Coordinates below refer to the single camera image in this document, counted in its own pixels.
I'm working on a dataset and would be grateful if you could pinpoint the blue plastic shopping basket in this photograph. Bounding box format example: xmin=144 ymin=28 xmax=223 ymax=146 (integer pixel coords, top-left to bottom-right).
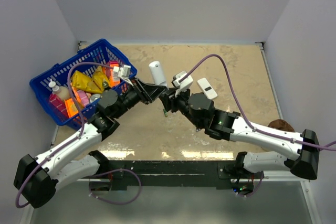
xmin=29 ymin=39 xmax=137 ymax=130

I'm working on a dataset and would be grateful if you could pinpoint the soap pump bottle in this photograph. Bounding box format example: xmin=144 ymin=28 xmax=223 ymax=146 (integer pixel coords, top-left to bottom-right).
xmin=48 ymin=80 xmax=70 ymax=102

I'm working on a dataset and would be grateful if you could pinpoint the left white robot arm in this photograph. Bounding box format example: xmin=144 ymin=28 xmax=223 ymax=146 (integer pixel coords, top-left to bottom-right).
xmin=14 ymin=78 xmax=167 ymax=208

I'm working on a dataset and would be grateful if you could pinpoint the pink box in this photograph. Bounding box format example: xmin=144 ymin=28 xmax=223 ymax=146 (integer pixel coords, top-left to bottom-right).
xmin=49 ymin=94 xmax=68 ymax=118

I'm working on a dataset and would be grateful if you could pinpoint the small orange box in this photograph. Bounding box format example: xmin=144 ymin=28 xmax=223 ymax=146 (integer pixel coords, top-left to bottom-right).
xmin=65 ymin=98 xmax=78 ymax=118

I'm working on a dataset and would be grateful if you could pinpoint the orange juice carton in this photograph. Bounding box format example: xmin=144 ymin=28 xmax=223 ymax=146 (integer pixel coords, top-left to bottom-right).
xmin=109 ymin=61 xmax=120 ymax=87

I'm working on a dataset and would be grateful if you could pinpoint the pink round container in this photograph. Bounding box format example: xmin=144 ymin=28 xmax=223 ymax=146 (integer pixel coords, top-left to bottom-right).
xmin=77 ymin=90 xmax=90 ymax=107

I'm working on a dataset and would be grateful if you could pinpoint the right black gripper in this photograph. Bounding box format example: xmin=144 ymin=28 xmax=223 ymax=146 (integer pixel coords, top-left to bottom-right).
xmin=160 ymin=85 xmax=203 ymax=128

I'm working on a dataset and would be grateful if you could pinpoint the brown cloth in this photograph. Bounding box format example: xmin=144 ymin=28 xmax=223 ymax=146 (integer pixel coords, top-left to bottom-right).
xmin=268 ymin=119 xmax=295 ymax=132

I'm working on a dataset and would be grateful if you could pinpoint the yellow snack bag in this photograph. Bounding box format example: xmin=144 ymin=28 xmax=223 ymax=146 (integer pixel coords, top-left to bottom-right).
xmin=92 ymin=66 xmax=109 ymax=91
xmin=71 ymin=70 xmax=102 ymax=93

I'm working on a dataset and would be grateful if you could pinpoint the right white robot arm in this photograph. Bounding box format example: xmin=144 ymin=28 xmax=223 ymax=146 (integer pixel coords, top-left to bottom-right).
xmin=160 ymin=89 xmax=320 ymax=180

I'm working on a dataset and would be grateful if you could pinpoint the white remote control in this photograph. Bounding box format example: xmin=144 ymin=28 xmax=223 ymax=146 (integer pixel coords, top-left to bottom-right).
xmin=149 ymin=61 xmax=167 ymax=86

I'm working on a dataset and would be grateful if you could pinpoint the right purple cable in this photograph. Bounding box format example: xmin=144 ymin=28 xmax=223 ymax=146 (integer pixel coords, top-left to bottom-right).
xmin=178 ymin=54 xmax=336 ymax=152

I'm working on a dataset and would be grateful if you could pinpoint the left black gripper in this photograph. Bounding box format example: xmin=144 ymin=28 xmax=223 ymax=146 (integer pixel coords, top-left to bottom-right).
xmin=114 ymin=77 xmax=167 ymax=119

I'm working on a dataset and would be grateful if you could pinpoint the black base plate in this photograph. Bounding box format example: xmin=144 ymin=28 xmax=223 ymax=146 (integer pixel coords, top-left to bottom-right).
xmin=96 ymin=161 xmax=260 ymax=190

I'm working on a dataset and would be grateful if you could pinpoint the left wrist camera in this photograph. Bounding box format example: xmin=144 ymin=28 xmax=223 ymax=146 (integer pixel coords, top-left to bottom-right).
xmin=118 ymin=65 xmax=131 ymax=80

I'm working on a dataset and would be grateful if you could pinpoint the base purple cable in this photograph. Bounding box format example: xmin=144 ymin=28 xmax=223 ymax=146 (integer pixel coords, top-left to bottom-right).
xmin=88 ymin=166 xmax=144 ymax=205

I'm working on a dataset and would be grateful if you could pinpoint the white remote with display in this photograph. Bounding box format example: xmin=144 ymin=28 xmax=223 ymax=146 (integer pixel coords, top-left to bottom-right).
xmin=197 ymin=78 xmax=218 ymax=100

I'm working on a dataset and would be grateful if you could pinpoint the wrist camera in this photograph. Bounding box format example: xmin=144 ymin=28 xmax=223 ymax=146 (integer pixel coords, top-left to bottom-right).
xmin=118 ymin=65 xmax=131 ymax=80
xmin=172 ymin=70 xmax=193 ymax=97

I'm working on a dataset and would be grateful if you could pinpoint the silver can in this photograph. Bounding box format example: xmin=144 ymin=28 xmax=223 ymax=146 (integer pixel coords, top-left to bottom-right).
xmin=89 ymin=94 xmax=101 ymax=103

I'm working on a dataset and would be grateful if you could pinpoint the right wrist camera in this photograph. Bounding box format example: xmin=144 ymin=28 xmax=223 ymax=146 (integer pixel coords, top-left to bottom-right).
xmin=172 ymin=70 xmax=193 ymax=97

